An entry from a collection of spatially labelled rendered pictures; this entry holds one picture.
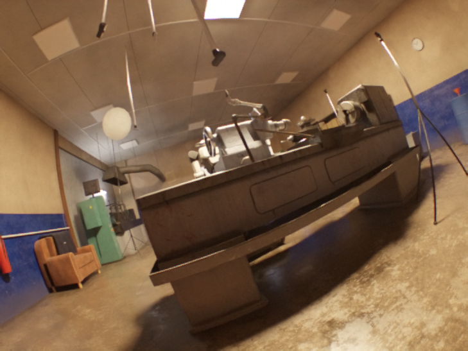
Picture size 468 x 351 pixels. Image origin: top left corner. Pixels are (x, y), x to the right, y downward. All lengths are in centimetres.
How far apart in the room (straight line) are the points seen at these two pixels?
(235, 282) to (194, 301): 26
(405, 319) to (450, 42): 517
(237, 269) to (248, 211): 34
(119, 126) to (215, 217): 376
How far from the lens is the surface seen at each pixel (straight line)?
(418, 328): 93
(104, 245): 471
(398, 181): 218
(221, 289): 115
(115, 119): 452
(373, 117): 232
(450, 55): 541
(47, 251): 372
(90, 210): 455
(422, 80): 550
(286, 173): 125
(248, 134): 139
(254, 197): 113
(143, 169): 653
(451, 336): 91
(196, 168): 228
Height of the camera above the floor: 71
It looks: 4 degrees up
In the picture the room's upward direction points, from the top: 19 degrees counter-clockwise
